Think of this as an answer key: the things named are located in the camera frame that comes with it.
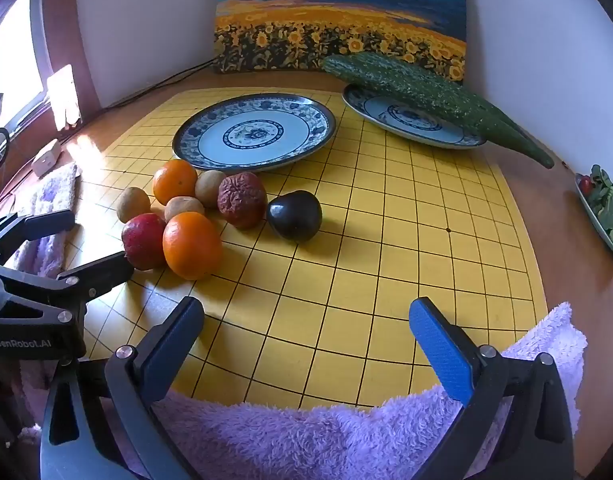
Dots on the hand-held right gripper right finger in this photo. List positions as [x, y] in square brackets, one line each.
[441, 350]

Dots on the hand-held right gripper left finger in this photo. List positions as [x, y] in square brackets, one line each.
[171, 340]

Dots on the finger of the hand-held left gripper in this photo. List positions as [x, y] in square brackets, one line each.
[41, 225]
[104, 270]

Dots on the red apple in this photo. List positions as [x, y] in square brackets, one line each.
[142, 241]

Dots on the brown kiwi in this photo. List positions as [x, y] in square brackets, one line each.
[210, 187]
[133, 204]
[184, 207]

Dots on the orange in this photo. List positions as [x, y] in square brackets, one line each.
[175, 181]
[192, 245]

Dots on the wrinkled dark red fruit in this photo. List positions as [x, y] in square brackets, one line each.
[241, 200]

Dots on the dark purple plum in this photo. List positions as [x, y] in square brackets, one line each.
[294, 216]

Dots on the blue white patterned plate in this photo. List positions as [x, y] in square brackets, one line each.
[254, 132]
[416, 120]

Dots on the purple fluffy towel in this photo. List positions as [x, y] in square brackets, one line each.
[49, 195]
[306, 435]

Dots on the white power adapter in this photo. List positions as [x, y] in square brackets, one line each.
[46, 157]

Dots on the yellow grid game board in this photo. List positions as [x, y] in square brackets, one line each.
[386, 240]

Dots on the white bright packet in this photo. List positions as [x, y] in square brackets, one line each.
[64, 95]

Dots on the window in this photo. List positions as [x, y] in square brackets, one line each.
[14, 50]

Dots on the pale green plate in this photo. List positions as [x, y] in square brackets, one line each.
[594, 220]

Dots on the green leafy vegetables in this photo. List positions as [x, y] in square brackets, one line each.
[606, 200]

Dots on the sunflower field painting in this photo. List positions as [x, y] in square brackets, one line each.
[336, 15]

